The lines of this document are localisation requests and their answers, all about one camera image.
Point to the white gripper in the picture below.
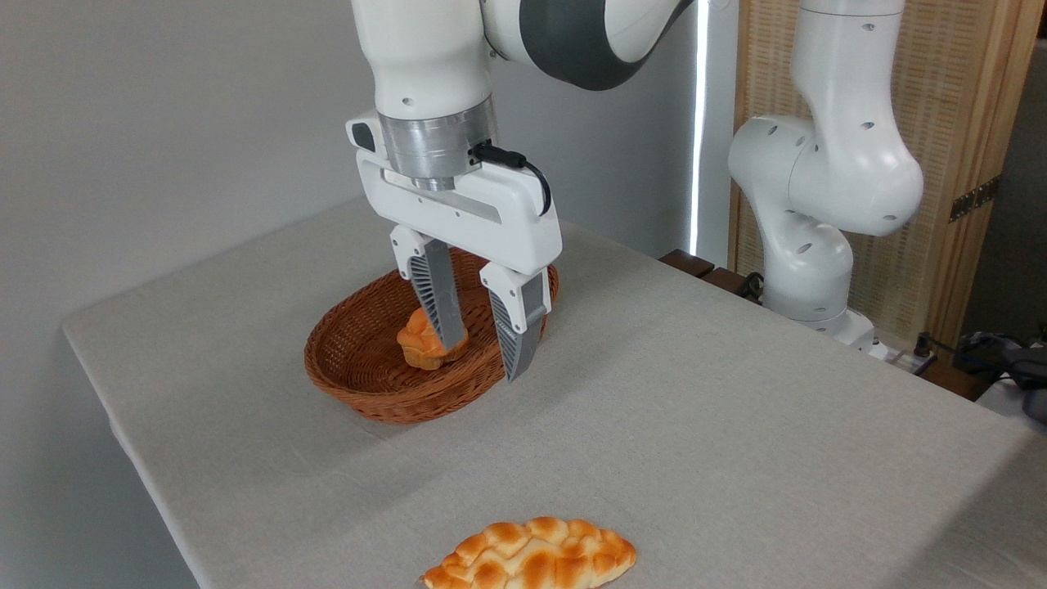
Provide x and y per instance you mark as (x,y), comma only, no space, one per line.
(507,221)

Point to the long braided bread loaf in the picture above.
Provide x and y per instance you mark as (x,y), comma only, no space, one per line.
(532,560)

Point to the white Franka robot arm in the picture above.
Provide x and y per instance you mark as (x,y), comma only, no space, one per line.
(818,180)

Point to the small round bread piece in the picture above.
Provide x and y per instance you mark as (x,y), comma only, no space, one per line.
(419,343)

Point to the brown wicker oval basket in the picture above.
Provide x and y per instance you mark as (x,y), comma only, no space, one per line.
(368,401)

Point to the dark brown wooden slat table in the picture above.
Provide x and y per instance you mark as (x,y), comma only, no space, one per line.
(695,266)

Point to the grey linen tablecloth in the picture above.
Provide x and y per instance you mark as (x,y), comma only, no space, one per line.
(695,409)

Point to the bright vertical light strip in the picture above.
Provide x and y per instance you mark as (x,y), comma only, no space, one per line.
(699,123)

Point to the white power strip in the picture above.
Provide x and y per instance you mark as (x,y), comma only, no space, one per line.
(896,356)

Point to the black power plug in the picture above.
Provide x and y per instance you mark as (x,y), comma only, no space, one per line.
(923,345)

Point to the dark metal screen hinge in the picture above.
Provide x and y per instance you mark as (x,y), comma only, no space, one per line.
(973,199)

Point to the wooden rattan folding screen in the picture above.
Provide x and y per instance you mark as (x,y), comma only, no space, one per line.
(965,98)

